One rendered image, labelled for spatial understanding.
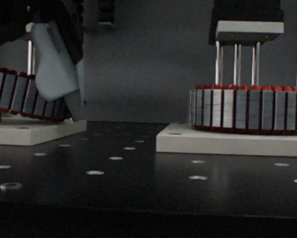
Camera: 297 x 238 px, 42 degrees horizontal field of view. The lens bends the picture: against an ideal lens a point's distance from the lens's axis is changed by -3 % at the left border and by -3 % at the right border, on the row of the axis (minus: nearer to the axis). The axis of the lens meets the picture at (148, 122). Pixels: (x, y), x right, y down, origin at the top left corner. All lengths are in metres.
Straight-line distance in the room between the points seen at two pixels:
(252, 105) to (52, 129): 0.16
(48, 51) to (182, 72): 0.32
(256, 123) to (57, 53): 0.16
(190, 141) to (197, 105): 0.05
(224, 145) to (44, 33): 0.16
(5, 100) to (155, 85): 0.31
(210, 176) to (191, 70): 0.42
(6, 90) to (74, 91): 0.06
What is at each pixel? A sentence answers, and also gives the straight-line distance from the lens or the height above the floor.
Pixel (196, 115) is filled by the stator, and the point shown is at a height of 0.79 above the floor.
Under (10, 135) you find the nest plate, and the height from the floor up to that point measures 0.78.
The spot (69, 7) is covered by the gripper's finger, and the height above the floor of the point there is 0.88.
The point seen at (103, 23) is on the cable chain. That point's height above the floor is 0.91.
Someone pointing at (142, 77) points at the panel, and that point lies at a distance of 0.60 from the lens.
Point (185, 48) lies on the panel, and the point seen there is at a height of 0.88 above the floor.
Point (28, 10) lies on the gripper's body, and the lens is 0.31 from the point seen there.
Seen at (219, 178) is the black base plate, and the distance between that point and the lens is 0.19.
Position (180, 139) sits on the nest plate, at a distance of 0.27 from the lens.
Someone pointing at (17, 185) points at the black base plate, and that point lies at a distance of 0.17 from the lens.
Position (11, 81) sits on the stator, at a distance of 0.33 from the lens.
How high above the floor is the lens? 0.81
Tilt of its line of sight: 3 degrees down
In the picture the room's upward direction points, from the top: 1 degrees clockwise
